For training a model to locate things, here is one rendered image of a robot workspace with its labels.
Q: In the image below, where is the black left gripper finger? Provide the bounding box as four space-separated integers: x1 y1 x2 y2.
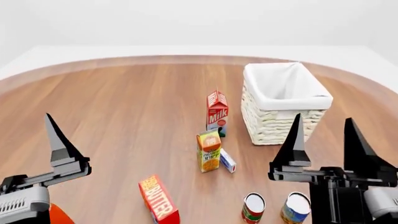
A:
44 113 92 182

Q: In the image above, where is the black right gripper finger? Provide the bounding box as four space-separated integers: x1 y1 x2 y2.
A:
268 113 312 182
343 118 398 185

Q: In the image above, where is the white woven basket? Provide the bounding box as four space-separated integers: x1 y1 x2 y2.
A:
241 78 327 146

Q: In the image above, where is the white blue cream cheese box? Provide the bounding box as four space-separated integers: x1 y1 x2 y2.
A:
219 147 238 174

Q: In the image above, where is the white cloth basket liner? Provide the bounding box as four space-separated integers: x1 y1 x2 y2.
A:
243 62 334 112

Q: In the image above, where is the red yellow butter box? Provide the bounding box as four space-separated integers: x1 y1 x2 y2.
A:
138 174 181 224

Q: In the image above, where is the blue yellow can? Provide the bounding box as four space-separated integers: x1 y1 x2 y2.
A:
280 191 312 224

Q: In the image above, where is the red tomato can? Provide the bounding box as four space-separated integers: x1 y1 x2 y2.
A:
241 192 267 224

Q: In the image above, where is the orange juice carton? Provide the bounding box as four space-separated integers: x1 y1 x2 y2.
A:
196 128 223 174

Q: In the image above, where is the red white milk carton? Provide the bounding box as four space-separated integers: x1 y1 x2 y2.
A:
205 90 229 138

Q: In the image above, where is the gray left gripper camera box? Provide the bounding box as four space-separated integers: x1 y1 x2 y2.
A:
0 185 51 219

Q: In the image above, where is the gray gripper camera box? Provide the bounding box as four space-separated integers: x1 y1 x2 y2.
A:
363 186 398 220
0 185 51 219

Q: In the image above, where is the gray right gripper camera box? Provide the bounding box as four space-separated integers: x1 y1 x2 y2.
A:
363 186 398 220

